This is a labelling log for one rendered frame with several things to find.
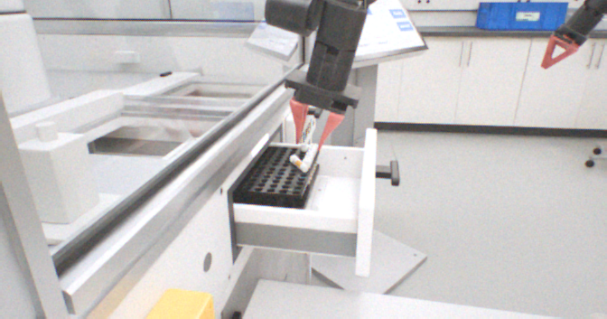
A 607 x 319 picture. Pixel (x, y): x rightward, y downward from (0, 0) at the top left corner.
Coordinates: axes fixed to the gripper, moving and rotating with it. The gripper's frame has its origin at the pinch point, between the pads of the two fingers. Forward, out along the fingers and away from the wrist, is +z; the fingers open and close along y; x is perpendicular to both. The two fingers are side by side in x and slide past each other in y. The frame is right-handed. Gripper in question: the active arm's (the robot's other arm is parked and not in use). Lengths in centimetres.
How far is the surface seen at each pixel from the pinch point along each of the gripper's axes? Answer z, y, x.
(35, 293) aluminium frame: -4.0, 9.4, 38.8
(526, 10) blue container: -30, -121, -311
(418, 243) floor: 88, -59, -113
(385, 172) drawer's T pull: 1.4, -12.2, -0.4
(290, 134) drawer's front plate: 8.0, 5.5, -18.4
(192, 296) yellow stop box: 4.4, 4.1, 28.9
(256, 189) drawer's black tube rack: 6.9, 5.2, 6.3
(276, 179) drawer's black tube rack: 6.3, 3.1, 2.9
